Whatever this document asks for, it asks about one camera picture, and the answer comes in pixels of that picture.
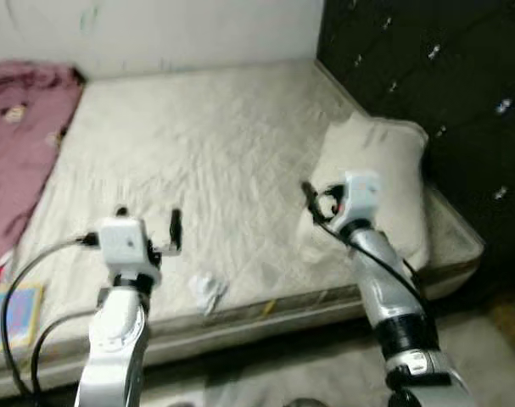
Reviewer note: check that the white tissue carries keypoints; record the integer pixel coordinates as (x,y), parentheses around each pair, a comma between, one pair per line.
(206,290)

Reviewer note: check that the colourful children's book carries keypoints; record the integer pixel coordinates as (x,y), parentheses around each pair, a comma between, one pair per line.
(15,318)

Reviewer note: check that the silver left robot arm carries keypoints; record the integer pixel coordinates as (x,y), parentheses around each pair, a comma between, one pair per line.
(113,356)

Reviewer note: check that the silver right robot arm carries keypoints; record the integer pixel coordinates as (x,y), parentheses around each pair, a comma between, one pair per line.
(384,275)

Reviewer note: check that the white pillow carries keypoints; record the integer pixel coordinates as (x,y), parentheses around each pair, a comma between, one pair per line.
(376,153)

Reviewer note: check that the white quilted mattress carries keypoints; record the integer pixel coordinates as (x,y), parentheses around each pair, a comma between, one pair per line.
(198,153)

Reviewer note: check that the pink cartoon print blanket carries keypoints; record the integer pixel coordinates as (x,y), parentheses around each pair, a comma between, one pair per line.
(19,153)

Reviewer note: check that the dark tufted headboard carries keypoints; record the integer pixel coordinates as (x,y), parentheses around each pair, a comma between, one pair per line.
(427,51)

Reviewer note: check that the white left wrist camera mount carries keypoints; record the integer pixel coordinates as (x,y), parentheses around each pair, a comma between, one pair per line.
(125,242)

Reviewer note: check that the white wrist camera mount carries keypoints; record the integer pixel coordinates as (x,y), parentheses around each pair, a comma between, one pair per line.
(361,197)
(125,242)

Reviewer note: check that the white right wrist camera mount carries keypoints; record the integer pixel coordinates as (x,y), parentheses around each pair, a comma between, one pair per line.
(361,197)

